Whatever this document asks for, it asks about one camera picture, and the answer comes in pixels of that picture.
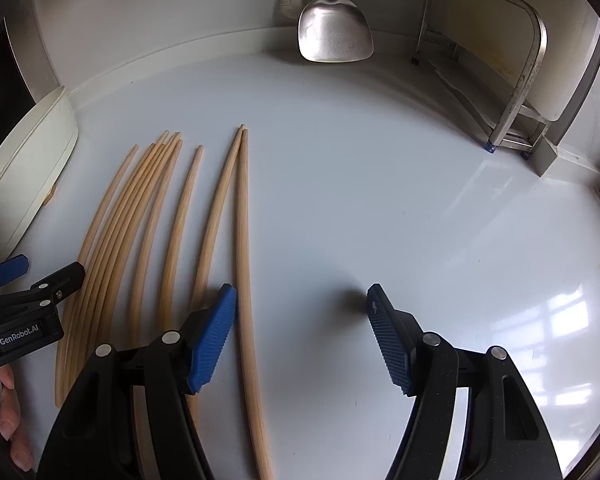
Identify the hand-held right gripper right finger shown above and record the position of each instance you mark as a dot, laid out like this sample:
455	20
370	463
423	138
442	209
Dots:
387	340

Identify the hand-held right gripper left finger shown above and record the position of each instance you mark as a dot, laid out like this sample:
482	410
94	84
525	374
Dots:
212	340

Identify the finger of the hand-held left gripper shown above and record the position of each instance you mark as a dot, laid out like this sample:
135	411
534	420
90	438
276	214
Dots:
10	266
62	280

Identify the white plastic container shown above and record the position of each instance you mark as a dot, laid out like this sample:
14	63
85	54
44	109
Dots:
25	160

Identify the row of wooden chopsticks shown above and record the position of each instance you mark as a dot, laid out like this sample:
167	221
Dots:
241	210

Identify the person's left hand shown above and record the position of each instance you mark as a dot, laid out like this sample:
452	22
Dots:
9	410

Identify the small wooden piece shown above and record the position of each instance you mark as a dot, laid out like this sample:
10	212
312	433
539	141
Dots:
50	194

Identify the stainless steel rack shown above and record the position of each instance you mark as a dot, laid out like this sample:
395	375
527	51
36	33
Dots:
524	85

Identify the metal spatula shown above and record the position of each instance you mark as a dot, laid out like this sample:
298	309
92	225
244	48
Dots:
335	30

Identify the grey window frame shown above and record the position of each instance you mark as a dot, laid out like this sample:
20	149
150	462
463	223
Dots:
550	156

